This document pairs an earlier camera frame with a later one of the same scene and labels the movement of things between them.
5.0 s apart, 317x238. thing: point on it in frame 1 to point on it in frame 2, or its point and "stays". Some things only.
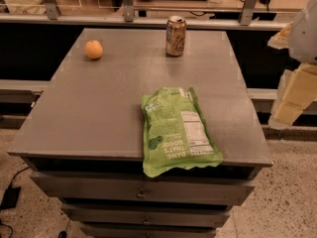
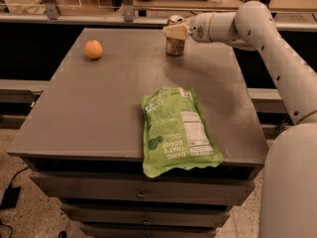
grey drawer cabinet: [83, 137] stays
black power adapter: [10, 197] stays
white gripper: [305, 35] to [198, 30]
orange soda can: [175, 36] stays
